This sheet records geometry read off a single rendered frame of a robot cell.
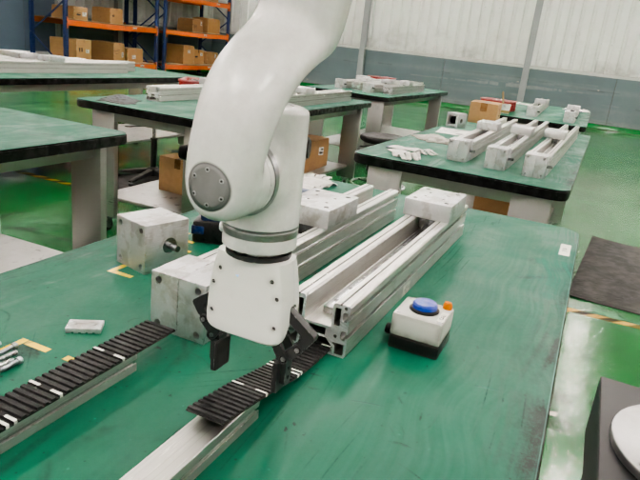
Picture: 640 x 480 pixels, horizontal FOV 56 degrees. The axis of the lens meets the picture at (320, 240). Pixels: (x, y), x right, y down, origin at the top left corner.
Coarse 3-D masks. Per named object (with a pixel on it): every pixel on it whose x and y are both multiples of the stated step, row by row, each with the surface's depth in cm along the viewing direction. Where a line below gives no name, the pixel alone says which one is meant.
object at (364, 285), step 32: (416, 224) 143; (448, 224) 140; (352, 256) 109; (384, 256) 124; (416, 256) 122; (320, 288) 95; (352, 288) 102; (384, 288) 103; (320, 320) 92; (352, 320) 90
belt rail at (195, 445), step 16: (240, 416) 70; (256, 416) 74; (176, 432) 65; (192, 432) 66; (208, 432) 66; (224, 432) 67; (240, 432) 71; (160, 448) 63; (176, 448) 63; (192, 448) 63; (208, 448) 64; (224, 448) 68; (144, 464) 60; (160, 464) 60; (176, 464) 61; (192, 464) 62; (208, 464) 65
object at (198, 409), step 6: (192, 408) 67; (198, 408) 67; (204, 408) 68; (210, 408) 68; (198, 414) 67; (204, 414) 66; (210, 414) 66; (216, 414) 67; (222, 414) 67; (228, 414) 67; (210, 420) 66; (216, 420) 66; (222, 420) 66; (228, 420) 66
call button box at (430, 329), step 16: (400, 320) 94; (416, 320) 93; (432, 320) 93; (448, 320) 95; (400, 336) 95; (416, 336) 94; (432, 336) 92; (448, 336) 99; (416, 352) 94; (432, 352) 93
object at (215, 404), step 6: (204, 396) 70; (198, 402) 69; (204, 402) 69; (210, 402) 69; (216, 402) 69; (222, 402) 70; (216, 408) 68; (222, 408) 68; (228, 408) 69; (234, 408) 69; (234, 414) 67
